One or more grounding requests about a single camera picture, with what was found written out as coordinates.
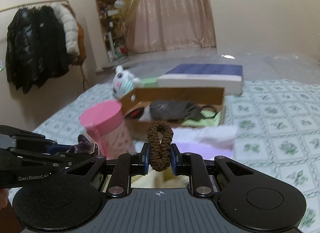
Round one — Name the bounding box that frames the pink lidded cup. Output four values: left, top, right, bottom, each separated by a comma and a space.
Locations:
79, 100, 136, 159

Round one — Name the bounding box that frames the purple tissue pack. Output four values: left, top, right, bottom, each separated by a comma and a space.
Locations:
172, 126, 238, 160

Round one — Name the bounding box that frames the brown cardboard box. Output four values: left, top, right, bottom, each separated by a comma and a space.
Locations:
120, 87, 225, 141

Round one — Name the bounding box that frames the orange brown jacket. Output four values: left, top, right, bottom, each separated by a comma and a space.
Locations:
65, 4, 87, 66

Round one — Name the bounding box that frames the white bunny plush toy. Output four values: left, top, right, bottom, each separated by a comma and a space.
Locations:
112, 65, 143, 100

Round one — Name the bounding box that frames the black face mask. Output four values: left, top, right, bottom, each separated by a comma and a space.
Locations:
150, 100, 218, 121

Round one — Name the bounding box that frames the blue and white flat box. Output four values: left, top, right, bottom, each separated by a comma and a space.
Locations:
158, 64, 244, 96

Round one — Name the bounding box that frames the clear plastic table cover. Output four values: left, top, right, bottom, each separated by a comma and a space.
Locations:
100, 52, 320, 86

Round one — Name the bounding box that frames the wooden bookshelf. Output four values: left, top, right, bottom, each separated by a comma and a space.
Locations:
96, 0, 128, 62

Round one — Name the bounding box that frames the floral green white tablecloth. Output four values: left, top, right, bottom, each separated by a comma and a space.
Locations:
7, 78, 320, 233

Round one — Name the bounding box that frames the white puffer jacket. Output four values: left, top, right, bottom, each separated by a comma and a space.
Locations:
50, 2, 80, 58

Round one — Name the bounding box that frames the left hand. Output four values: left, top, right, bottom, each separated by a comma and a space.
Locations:
0, 189, 9, 209

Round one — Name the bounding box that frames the black jacket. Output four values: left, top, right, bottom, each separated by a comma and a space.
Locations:
5, 6, 69, 94

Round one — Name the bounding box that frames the yellow standing fan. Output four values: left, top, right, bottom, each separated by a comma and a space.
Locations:
118, 0, 140, 47

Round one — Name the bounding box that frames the yellow towel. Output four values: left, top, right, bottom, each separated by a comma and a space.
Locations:
131, 167, 189, 189

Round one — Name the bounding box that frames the brown hair scrunchie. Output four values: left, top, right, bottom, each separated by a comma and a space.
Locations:
147, 121, 174, 172

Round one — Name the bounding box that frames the green flat box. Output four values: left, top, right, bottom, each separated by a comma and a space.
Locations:
141, 77, 161, 88

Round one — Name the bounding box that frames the pink curtain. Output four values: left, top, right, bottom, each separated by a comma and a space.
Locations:
124, 0, 216, 53

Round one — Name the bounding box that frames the clothes rack rail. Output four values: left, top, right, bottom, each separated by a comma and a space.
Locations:
0, 0, 70, 13

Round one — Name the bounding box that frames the dark purple scrunchie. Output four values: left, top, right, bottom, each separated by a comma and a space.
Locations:
67, 133, 100, 155

